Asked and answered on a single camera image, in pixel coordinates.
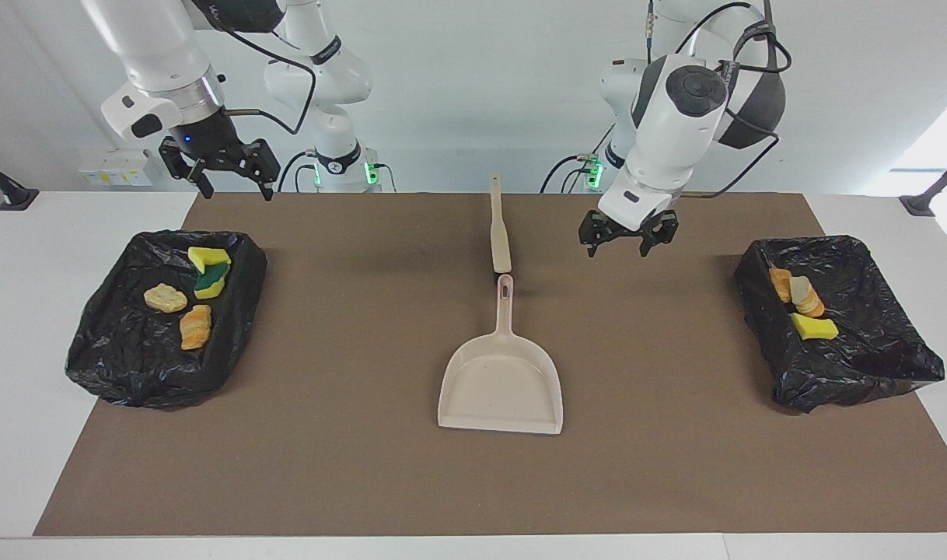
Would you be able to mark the black bag lined bin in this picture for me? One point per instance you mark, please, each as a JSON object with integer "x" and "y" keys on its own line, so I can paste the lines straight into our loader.
{"x": 870, "y": 350}
{"x": 131, "y": 365}

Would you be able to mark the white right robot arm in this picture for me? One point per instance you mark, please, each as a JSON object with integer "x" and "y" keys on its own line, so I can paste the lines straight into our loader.
{"x": 162, "y": 70}

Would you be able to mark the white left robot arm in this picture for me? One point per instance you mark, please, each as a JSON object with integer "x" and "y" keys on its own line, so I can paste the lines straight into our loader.
{"x": 676, "y": 140}

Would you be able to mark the beige plastic dustpan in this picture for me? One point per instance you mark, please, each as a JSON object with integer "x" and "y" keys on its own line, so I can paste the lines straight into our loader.
{"x": 501, "y": 389}

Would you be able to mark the black camera stand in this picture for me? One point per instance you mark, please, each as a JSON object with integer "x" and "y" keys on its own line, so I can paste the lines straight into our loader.
{"x": 15, "y": 196}
{"x": 920, "y": 204}

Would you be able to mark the white wall outlet box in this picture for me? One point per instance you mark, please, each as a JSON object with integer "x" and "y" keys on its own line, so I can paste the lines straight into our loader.
{"x": 127, "y": 166}

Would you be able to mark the yellow sponge chunk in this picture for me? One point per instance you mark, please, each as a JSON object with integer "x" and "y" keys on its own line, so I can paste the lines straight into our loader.
{"x": 207, "y": 257}

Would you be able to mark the notched yellow green sponge piece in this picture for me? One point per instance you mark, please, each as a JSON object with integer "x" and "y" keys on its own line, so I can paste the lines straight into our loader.
{"x": 211, "y": 284}

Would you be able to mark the brown table mat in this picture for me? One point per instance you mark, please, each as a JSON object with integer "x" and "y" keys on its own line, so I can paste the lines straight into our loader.
{"x": 365, "y": 467}

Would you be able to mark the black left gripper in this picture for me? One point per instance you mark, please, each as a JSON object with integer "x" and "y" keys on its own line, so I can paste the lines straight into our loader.
{"x": 633, "y": 225}

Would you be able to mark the pale jagged foam chunk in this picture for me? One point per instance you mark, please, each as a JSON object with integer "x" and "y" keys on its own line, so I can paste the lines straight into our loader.
{"x": 806, "y": 297}

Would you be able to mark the brown rounded foam chunk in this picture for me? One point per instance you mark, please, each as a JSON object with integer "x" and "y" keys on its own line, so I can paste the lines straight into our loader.
{"x": 781, "y": 284}

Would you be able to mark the beige foam chunk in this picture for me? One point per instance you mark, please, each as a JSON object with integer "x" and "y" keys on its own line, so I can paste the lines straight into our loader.
{"x": 196, "y": 328}
{"x": 165, "y": 299}

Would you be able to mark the small green yellow sponge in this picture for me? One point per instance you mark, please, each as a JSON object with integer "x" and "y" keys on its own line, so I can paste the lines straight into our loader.
{"x": 814, "y": 327}

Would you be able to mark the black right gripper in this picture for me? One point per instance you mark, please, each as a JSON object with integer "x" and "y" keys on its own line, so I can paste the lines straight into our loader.
{"x": 209, "y": 144}

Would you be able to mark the small white wall box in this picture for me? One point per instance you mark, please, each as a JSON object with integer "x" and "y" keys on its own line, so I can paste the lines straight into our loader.
{"x": 91, "y": 173}

